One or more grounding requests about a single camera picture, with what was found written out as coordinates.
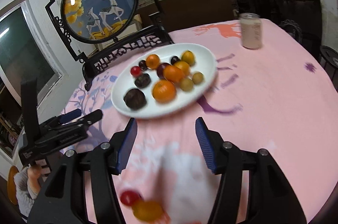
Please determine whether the red cherry tomato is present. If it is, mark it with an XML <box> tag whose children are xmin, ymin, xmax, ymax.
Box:
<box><xmin>120</xmin><ymin>190</ymin><xmax>142</xmax><ymax>207</ymax></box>
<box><xmin>130</xmin><ymin>66</ymin><xmax>143</xmax><ymax>78</ymax></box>

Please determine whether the dark brown passion fruit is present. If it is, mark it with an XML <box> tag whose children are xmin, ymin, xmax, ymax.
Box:
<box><xmin>123</xmin><ymin>88</ymin><xmax>147</xmax><ymax>110</ymax></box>

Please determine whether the yellow-orange kumquat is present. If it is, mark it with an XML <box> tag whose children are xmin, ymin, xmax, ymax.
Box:
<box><xmin>181</xmin><ymin>50</ymin><xmax>195</xmax><ymax>66</ymax></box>
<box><xmin>132</xmin><ymin>200</ymin><xmax>164</xmax><ymax>222</ymax></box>

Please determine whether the green-yellow grape front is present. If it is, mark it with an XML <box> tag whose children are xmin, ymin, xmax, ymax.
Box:
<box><xmin>179</xmin><ymin>78</ymin><xmax>194</xmax><ymax>92</ymax></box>

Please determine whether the green-yellow grape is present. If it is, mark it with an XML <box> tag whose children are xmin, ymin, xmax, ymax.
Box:
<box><xmin>191</xmin><ymin>72</ymin><xmax>204</xmax><ymax>85</ymax></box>
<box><xmin>179</xmin><ymin>78</ymin><xmax>194</xmax><ymax>92</ymax></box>

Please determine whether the large orange tangerine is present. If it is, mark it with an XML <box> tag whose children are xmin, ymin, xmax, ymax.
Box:
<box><xmin>152</xmin><ymin>79</ymin><xmax>176</xmax><ymax>103</ymax></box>

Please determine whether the grey knit sleeve forearm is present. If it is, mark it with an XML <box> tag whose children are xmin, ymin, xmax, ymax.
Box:
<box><xmin>14</xmin><ymin>167</ymin><xmax>38</xmax><ymax>217</ymax></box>

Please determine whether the person's left hand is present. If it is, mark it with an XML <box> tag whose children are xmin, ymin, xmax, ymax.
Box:
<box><xmin>27</xmin><ymin>164</ymin><xmax>42</xmax><ymax>195</ymax></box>

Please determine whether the white framed window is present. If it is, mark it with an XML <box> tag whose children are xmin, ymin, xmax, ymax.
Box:
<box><xmin>1</xmin><ymin>0</ymin><xmax>67</xmax><ymax>120</ymax></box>

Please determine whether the pink printed tablecloth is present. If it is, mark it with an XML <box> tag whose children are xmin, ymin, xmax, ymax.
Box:
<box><xmin>59</xmin><ymin>18</ymin><xmax>338</xmax><ymax>224</ymax></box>

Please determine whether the green-yellow grape right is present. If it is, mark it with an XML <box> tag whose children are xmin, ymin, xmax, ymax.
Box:
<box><xmin>191</xmin><ymin>72</ymin><xmax>204</xmax><ymax>85</ymax></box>

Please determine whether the dark cherry left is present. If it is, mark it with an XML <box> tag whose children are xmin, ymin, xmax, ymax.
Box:
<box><xmin>139</xmin><ymin>60</ymin><xmax>148</xmax><ymax>71</ymax></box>

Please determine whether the dark cherry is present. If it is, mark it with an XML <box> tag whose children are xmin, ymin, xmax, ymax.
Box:
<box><xmin>170</xmin><ymin>56</ymin><xmax>180</xmax><ymax>65</ymax></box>
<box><xmin>139</xmin><ymin>60</ymin><xmax>148</xmax><ymax>71</ymax></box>

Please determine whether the white oval plate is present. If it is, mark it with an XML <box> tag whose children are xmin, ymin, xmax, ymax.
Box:
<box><xmin>111</xmin><ymin>43</ymin><xmax>217</xmax><ymax>119</ymax></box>

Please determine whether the orange kumquat centre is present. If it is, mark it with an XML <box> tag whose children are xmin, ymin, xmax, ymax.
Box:
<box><xmin>174</xmin><ymin>60</ymin><xmax>190</xmax><ymax>76</ymax></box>

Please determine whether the red-purple plum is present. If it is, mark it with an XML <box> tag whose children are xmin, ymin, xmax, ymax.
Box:
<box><xmin>156</xmin><ymin>62</ymin><xmax>170</xmax><ymax>79</ymax></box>

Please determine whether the small orange mandarin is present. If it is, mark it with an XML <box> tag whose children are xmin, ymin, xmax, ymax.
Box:
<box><xmin>146</xmin><ymin>54</ymin><xmax>160</xmax><ymax>70</ymax></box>

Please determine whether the yellow-orange kumquat back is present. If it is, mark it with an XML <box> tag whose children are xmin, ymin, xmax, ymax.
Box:
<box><xmin>181</xmin><ymin>50</ymin><xmax>195</xmax><ymax>66</ymax></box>

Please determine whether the dark cherry centre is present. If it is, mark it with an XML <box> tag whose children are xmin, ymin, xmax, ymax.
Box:
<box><xmin>170</xmin><ymin>56</ymin><xmax>180</xmax><ymax>65</ymax></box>

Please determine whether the round deer art screen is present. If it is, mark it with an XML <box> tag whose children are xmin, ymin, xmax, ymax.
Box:
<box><xmin>45</xmin><ymin>0</ymin><xmax>173</xmax><ymax>90</ymax></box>

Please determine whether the pink beverage can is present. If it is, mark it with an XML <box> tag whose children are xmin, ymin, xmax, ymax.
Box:
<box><xmin>240</xmin><ymin>13</ymin><xmax>262</xmax><ymax>50</ymax></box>

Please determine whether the dark chair back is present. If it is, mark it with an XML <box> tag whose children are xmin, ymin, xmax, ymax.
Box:
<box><xmin>236</xmin><ymin>0</ymin><xmax>323</xmax><ymax>59</ymax></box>

